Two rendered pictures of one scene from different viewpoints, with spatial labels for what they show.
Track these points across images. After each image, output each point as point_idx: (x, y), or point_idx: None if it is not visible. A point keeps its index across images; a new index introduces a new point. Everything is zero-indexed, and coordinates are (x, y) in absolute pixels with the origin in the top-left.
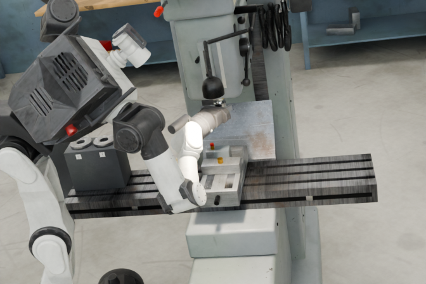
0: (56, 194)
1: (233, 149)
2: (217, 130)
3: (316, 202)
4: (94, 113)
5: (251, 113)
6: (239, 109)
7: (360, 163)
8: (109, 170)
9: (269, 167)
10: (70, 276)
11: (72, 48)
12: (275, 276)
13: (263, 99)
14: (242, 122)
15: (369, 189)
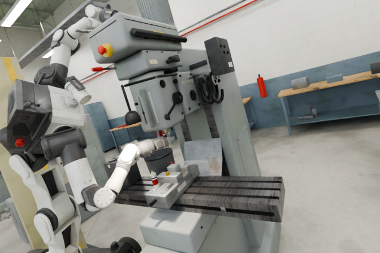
0: (61, 186)
1: (182, 166)
2: (191, 156)
3: (228, 214)
4: (39, 131)
5: (209, 145)
6: (203, 143)
7: (270, 183)
8: None
9: (208, 180)
10: (57, 244)
11: (15, 86)
12: None
13: (216, 137)
14: (204, 151)
15: (270, 209)
